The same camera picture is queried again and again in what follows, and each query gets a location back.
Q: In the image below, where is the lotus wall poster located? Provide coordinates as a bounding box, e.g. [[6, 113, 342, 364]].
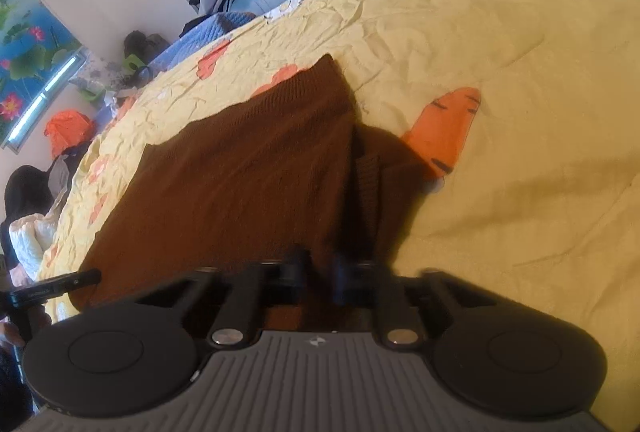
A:
[[0, 0, 83, 133]]

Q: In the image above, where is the yellow printed bed quilt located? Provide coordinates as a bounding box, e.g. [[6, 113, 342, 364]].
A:
[[37, 0, 640, 418]]

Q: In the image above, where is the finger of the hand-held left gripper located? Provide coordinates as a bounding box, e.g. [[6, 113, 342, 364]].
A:
[[9, 269, 102, 304]]

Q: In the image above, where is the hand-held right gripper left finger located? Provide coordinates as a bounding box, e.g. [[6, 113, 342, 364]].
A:
[[140, 245, 311, 349]]

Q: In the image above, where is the grey garment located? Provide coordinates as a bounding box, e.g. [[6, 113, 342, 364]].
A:
[[47, 155, 86, 203]]

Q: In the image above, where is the white window frame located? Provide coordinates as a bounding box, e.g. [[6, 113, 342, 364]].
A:
[[2, 52, 88, 148]]

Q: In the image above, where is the brown knit sweater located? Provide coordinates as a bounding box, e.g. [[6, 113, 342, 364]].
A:
[[70, 54, 441, 333]]

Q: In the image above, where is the orange plastic bag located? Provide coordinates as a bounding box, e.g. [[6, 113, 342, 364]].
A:
[[44, 109, 97, 158]]

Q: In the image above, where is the white quilted jacket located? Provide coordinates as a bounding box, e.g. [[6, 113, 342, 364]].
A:
[[7, 212, 63, 283]]

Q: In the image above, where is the black clothing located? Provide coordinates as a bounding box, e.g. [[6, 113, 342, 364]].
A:
[[2, 165, 56, 258]]

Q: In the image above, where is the floral pillow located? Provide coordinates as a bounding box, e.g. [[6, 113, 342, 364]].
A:
[[75, 55, 131, 96]]

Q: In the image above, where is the person's left hand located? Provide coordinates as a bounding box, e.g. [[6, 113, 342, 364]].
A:
[[0, 321, 25, 349]]

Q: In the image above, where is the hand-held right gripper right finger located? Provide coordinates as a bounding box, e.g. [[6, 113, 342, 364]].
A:
[[330, 253, 482, 350]]

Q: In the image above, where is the blue quilted blanket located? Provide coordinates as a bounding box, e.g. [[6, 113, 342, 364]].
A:
[[100, 11, 258, 113]]

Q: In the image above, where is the dark plush toy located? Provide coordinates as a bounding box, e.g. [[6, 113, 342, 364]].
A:
[[123, 31, 171, 63]]

